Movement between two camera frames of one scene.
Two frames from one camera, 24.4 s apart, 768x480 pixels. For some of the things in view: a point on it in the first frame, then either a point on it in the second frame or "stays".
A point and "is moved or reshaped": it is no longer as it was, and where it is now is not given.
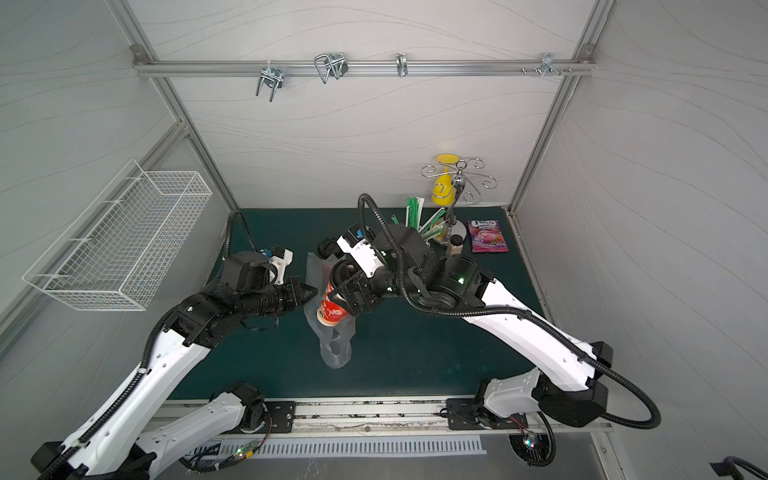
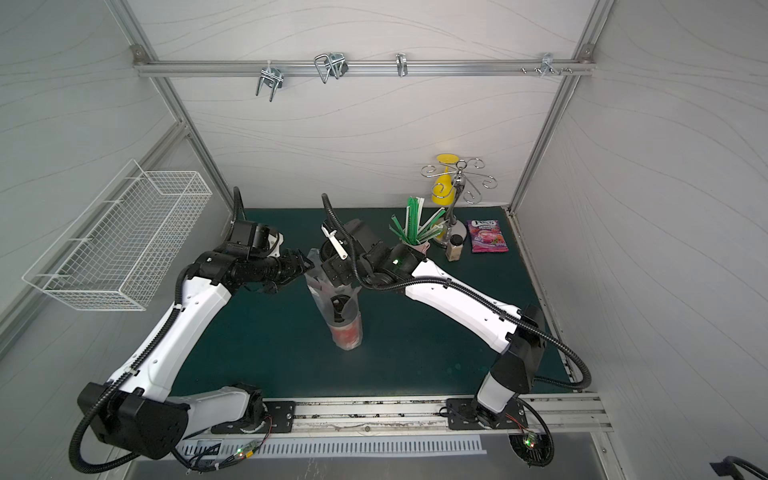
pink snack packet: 486,236 stays
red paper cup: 329,312 -> 348,336
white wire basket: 109,256 stays
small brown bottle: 455,246 stays
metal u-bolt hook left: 273,77 stays
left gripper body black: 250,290 -> 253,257
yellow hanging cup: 443,188 stays
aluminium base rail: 380,417 stays
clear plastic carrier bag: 336,342 is moved or reshaped
